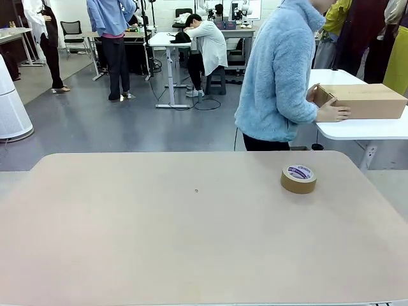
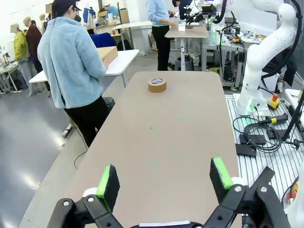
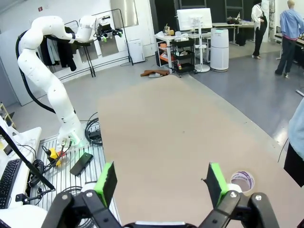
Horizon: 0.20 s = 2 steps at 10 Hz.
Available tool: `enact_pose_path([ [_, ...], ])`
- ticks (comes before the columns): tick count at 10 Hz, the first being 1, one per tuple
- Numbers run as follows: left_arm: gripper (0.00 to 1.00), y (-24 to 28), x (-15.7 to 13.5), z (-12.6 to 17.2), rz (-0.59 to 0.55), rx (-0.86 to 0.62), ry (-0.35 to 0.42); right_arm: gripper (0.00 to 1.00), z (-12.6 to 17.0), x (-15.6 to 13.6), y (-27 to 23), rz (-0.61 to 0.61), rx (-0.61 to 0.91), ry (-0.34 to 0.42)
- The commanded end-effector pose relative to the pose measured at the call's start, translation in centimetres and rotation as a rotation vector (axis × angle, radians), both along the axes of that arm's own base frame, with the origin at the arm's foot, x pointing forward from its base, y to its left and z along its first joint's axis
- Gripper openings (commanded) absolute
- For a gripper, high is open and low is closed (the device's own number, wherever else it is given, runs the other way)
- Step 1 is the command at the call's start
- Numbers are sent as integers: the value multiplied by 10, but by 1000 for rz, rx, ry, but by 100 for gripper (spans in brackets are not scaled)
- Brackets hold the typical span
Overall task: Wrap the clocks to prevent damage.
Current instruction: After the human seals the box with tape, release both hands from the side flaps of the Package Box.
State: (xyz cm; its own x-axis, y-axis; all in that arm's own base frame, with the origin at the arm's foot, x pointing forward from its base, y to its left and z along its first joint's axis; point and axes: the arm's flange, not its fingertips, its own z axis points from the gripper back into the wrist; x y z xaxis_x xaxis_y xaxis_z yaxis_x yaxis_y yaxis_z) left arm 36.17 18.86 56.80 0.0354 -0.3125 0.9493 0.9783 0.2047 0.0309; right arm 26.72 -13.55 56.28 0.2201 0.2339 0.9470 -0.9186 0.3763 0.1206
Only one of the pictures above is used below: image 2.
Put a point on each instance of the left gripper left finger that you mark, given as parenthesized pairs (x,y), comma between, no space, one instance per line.
(104,190)

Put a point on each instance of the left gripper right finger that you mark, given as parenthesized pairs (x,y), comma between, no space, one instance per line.
(237,204)

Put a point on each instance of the brown packing tape roll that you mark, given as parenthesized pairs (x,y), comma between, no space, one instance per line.
(156,85)

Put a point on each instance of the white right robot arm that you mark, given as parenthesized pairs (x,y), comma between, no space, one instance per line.
(256,71)

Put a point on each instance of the right forearm in blue sleeve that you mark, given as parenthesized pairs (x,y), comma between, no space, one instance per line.
(98,70)

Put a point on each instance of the person's right hand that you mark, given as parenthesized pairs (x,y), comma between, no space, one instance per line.
(106,66)

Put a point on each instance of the aluminium slotted rig platform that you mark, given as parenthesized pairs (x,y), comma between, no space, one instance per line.
(244,171)

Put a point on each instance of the flat black plate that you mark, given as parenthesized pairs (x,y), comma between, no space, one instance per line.
(282,134)
(256,140)
(244,150)

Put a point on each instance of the yellow emergency stop button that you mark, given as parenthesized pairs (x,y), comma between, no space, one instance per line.
(292,192)
(273,102)

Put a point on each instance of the black tripod pole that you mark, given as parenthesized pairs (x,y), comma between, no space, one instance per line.
(294,114)

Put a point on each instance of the white computer desk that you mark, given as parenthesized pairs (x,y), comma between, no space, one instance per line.
(291,95)

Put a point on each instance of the white side table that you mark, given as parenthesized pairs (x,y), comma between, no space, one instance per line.
(118,64)

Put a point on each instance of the person in light blue fleece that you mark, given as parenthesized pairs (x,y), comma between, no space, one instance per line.
(71,59)

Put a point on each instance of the person in dark maroon coat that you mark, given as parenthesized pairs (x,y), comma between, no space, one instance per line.
(34,40)

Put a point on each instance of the person in yellow jacket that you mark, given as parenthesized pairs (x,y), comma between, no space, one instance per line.
(21,45)

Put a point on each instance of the person in blue sweater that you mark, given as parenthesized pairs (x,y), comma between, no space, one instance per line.
(159,23)

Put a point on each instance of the brown top standing table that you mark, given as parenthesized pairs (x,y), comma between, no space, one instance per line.
(190,32)

